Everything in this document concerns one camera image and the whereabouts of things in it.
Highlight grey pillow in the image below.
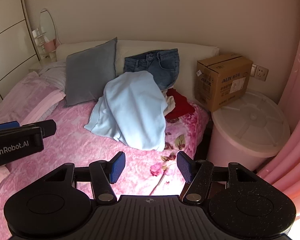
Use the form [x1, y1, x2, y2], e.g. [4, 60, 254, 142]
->
[64, 37, 118, 107]

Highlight white garment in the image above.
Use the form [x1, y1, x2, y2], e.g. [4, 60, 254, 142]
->
[162, 89, 177, 117]

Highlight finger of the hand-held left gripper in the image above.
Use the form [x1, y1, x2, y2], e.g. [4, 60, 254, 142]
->
[22, 119, 57, 138]
[0, 121, 20, 132]

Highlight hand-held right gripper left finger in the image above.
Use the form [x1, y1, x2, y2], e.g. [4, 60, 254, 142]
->
[44, 151, 127, 205]

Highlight light blue sweatshirt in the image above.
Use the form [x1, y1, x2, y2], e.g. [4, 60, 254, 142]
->
[84, 70, 167, 152]

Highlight cream wardrobe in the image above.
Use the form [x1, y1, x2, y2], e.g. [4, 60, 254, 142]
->
[0, 0, 40, 105]

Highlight pale pink quilt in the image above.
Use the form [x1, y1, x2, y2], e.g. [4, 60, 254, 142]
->
[0, 71, 65, 128]

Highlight red garment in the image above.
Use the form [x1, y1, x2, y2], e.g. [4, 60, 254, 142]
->
[165, 89, 195, 119]

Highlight blue denim jeans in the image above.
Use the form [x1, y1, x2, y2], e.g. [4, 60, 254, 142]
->
[124, 49, 180, 90]

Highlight oval mirror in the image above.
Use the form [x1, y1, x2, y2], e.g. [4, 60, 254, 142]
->
[39, 9, 58, 44]

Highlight pink bin with white lid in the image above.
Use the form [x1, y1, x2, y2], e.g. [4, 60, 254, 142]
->
[206, 88, 290, 172]

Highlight white wall socket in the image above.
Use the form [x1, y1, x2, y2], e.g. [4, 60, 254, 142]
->
[250, 64, 268, 82]

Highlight long white pillow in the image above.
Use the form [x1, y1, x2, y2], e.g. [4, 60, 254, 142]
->
[55, 40, 219, 103]

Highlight pink floral blanket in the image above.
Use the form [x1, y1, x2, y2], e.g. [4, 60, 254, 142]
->
[0, 97, 210, 240]

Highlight pink curtain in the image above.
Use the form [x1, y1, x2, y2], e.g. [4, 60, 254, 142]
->
[256, 0, 300, 218]

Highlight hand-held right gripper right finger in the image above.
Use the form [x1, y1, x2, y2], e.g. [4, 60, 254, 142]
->
[177, 151, 258, 204]

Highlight brown cardboard box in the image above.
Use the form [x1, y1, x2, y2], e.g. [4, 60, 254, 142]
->
[195, 53, 253, 112]

